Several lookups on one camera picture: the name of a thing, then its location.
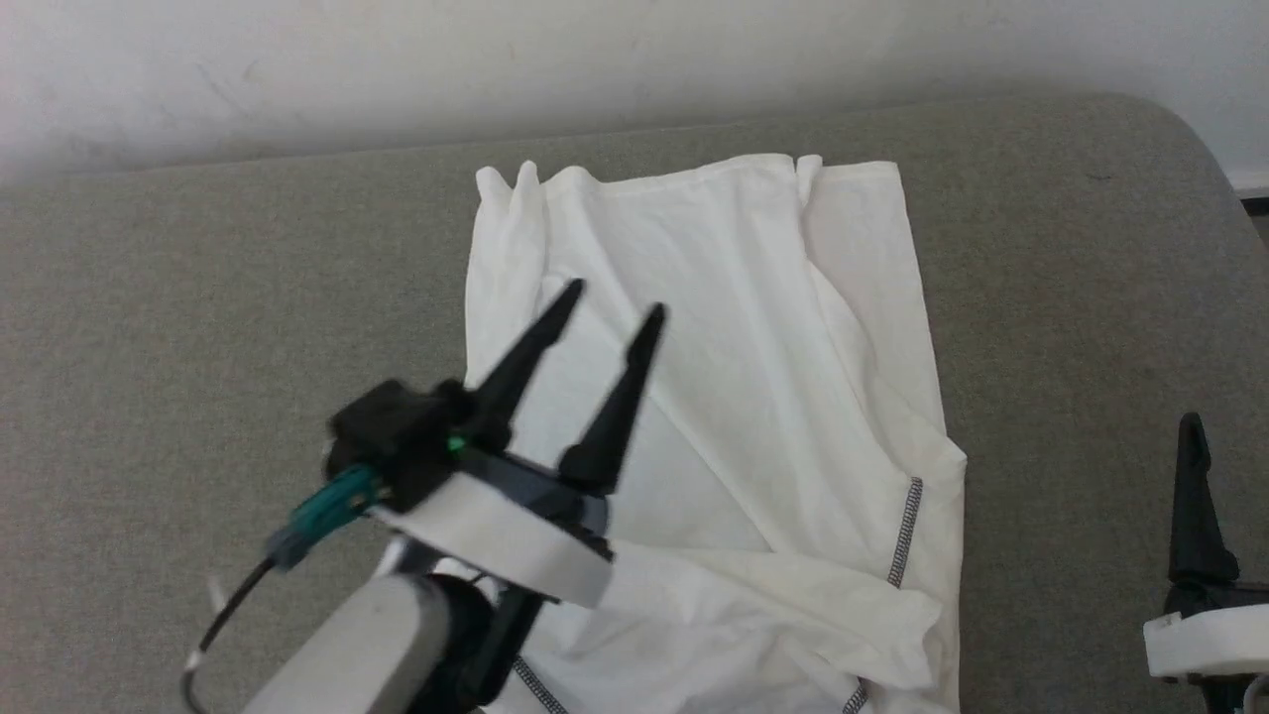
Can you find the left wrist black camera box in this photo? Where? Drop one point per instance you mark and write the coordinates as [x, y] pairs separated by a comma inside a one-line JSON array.
[[397, 436]]

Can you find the white long-sleeve shirt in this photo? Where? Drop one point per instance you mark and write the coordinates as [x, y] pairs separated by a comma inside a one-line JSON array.
[[744, 347]]

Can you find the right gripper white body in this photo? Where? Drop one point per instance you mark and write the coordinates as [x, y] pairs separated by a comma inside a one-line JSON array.
[[1210, 640]]

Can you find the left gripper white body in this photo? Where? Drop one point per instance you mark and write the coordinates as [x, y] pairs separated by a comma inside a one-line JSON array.
[[496, 535]]

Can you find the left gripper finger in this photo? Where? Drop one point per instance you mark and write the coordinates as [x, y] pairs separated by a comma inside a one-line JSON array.
[[516, 387], [610, 426]]

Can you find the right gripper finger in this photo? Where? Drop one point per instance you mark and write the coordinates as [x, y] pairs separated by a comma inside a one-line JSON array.
[[1195, 526]]

